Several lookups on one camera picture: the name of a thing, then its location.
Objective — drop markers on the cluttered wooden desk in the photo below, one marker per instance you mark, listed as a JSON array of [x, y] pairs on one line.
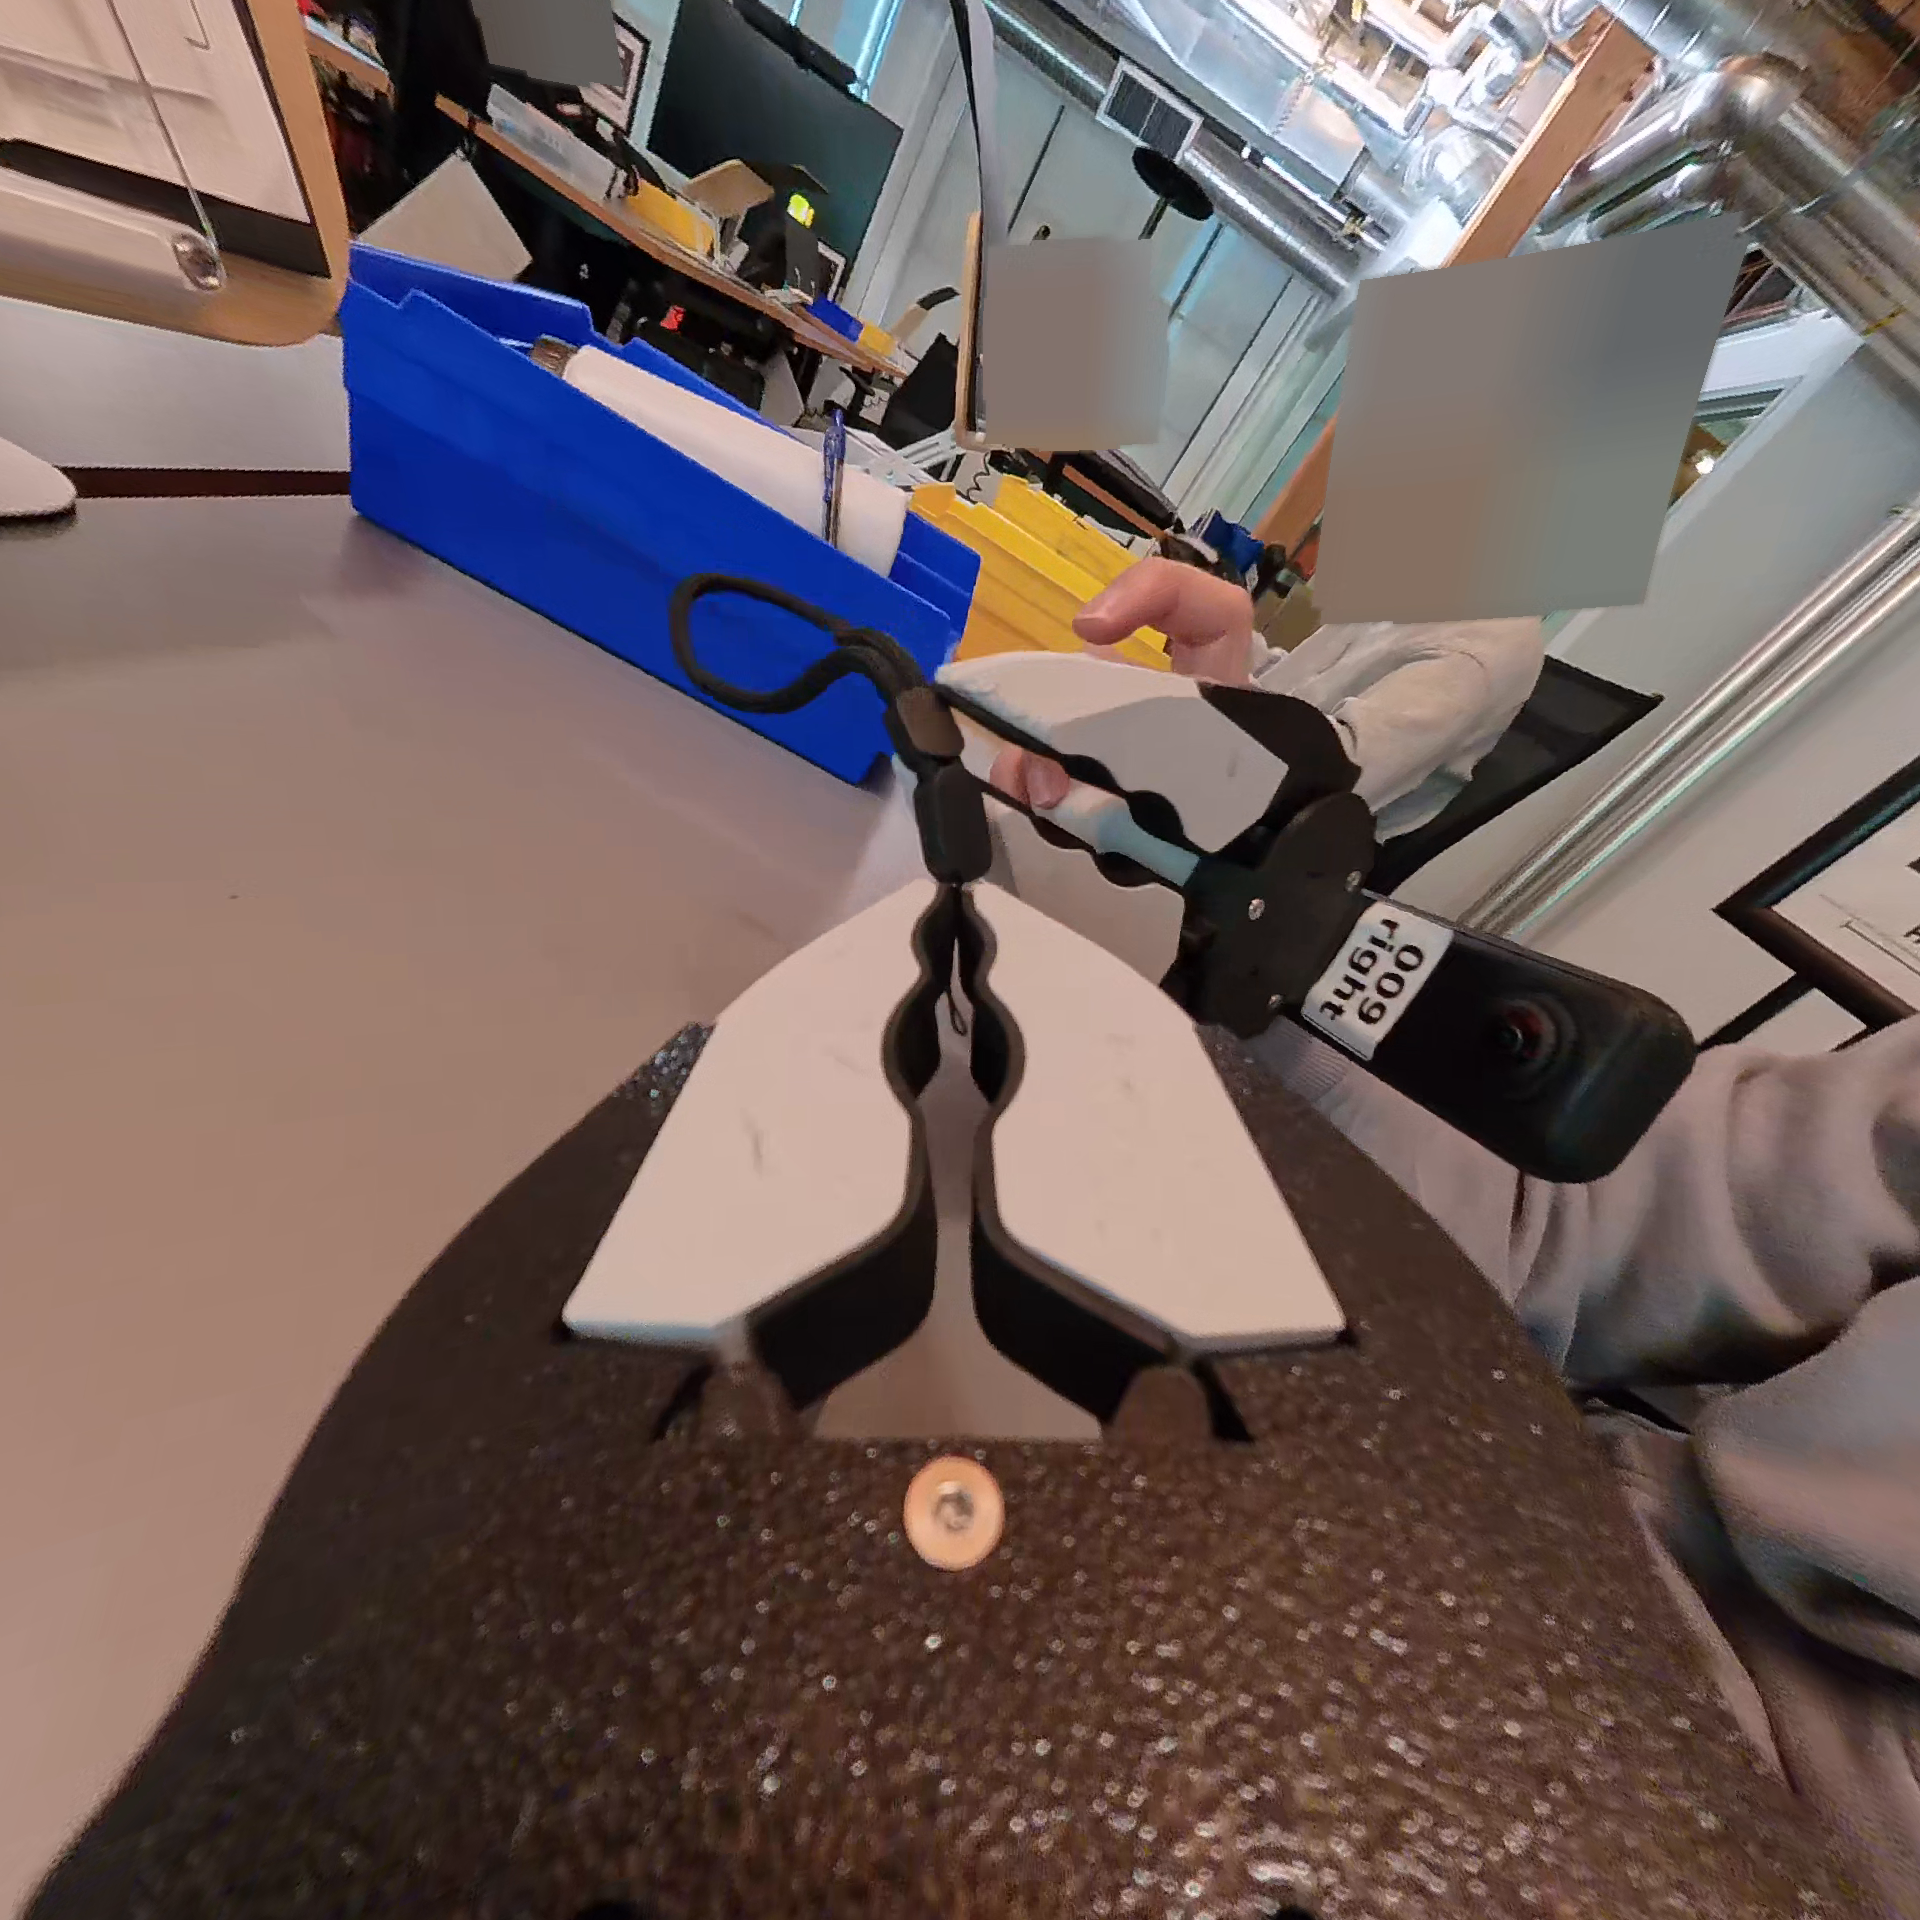
[[599, 211]]

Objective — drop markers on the grey desk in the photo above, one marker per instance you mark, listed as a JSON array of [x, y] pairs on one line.
[[301, 901]]

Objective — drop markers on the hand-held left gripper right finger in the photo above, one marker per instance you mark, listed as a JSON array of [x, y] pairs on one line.
[[1170, 1185]]

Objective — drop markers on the person's grey hoodie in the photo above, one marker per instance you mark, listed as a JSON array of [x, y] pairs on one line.
[[1800, 1576]]

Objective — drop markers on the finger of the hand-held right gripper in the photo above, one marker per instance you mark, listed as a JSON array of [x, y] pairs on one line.
[[1142, 733], [1125, 852]]

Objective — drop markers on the yellow plastic bin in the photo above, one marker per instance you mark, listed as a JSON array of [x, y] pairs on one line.
[[1036, 578]]

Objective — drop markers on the black office chair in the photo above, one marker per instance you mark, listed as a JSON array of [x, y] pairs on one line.
[[1575, 733]]

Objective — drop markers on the black disc lamp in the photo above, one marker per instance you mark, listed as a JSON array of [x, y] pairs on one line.
[[1174, 182]]

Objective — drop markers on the person's right forearm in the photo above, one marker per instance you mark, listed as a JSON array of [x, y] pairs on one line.
[[1725, 1229]]

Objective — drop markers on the blue storage bin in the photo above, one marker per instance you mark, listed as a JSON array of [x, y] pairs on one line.
[[599, 570]]

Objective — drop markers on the blue pen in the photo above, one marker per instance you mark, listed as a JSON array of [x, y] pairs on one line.
[[834, 480]]

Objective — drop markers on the silver pipe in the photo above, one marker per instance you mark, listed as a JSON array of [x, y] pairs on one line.
[[1725, 720]]

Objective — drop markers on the wooden document stand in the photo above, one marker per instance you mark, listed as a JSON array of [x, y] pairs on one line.
[[969, 329], [285, 225]]

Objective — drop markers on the black screen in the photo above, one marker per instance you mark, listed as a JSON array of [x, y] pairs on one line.
[[780, 118]]

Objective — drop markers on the white roll in bin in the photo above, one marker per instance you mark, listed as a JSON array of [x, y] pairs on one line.
[[705, 435]]

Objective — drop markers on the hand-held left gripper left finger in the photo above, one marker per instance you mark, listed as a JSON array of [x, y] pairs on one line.
[[751, 1171]]

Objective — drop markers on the black framed picture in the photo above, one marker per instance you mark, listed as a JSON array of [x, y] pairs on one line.
[[1845, 901]]

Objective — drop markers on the silver air duct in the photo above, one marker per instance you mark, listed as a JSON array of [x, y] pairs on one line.
[[1769, 136]]

